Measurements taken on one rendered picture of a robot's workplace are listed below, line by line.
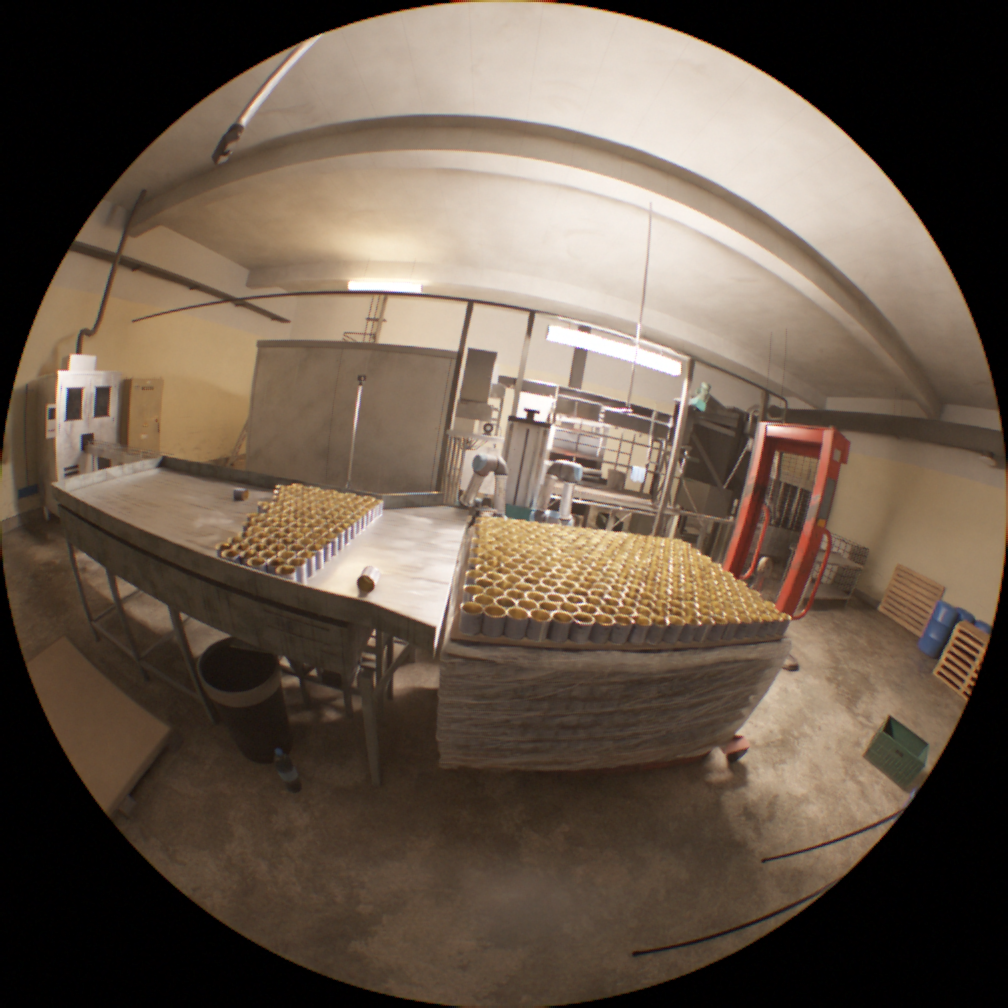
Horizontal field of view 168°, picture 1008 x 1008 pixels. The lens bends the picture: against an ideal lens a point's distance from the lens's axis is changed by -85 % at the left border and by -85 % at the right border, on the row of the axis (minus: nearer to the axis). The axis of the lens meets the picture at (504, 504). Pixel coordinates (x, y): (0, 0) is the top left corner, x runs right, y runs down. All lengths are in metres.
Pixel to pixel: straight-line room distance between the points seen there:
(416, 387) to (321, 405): 1.11
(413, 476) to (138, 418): 5.39
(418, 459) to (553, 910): 3.70
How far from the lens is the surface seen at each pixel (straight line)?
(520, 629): 1.04
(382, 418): 3.72
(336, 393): 3.94
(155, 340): 7.81
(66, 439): 5.39
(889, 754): 3.68
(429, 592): 1.26
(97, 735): 2.38
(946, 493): 9.36
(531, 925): 1.76
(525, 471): 2.72
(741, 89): 3.59
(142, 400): 7.22
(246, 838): 1.91
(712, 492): 5.45
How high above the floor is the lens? 1.70
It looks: 13 degrees down
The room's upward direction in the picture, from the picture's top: 10 degrees clockwise
